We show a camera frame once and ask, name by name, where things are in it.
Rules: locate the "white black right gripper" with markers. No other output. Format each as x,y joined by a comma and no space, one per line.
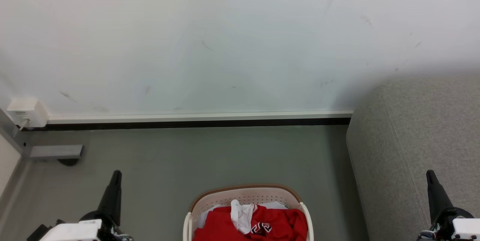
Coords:
464,228

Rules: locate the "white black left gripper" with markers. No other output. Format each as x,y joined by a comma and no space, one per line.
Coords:
71,231

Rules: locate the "red white jersey with logo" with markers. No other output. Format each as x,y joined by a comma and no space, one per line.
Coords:
277,224

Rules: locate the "grey fabric sofa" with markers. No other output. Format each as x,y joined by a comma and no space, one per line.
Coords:
405,147

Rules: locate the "black caster wheel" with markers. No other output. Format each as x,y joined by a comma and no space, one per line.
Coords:
68,162

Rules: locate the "white cloth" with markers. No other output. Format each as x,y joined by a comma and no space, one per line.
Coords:
204,217

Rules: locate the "white baseboard strip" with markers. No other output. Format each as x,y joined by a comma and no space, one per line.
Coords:
198,116

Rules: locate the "beige perforated laundry basket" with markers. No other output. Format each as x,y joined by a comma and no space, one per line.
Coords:
245,195

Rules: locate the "grey metal frame foot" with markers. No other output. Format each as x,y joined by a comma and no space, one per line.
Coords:
56,151

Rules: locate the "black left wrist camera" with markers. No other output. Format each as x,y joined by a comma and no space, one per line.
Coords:
37,232

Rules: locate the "grey metal frame post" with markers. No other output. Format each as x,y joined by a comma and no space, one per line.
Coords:
13,136

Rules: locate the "white wall outlet box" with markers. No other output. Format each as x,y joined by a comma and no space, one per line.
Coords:
28,111

